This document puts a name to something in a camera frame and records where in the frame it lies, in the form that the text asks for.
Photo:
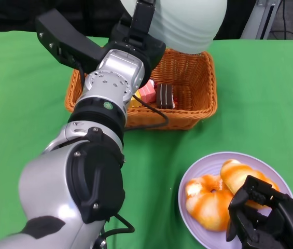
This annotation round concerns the grey-green round bowl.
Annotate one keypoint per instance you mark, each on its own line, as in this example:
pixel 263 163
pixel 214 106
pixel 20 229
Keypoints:
pixel 187 23

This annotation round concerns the pale lavender round plate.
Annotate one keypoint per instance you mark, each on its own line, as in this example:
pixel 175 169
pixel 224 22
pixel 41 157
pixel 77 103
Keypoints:
pixel 213 166

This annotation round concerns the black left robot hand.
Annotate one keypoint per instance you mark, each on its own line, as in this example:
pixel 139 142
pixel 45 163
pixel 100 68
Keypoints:
pixel 146 49

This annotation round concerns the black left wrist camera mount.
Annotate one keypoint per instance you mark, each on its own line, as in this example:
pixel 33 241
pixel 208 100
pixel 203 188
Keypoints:
pixel 68 39

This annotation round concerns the orange wicker basket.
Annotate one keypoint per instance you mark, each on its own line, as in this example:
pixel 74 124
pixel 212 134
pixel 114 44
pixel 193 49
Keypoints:
pixel 198 85

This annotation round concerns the black backdrop cloth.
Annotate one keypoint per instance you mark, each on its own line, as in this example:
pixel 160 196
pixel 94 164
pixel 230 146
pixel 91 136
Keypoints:
pixel 11 15

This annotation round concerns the green tablecloth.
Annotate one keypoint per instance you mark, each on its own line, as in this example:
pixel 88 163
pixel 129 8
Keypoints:
pixel 252 90

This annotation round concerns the pink layered cake slice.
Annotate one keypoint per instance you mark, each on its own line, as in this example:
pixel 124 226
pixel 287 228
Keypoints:
pixel 147 92

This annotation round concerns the grey metal frame post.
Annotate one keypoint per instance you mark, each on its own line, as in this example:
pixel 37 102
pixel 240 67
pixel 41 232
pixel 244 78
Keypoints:
pixel 257 20

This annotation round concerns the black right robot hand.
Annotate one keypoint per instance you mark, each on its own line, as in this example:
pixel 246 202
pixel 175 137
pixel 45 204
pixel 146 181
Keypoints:
pixel 286 223

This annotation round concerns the chocolate cake slice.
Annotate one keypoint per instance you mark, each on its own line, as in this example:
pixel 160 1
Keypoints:
pixel 165 96

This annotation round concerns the yellow layered cake slice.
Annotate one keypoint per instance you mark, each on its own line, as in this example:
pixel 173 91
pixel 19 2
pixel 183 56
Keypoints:
pixel 136 102

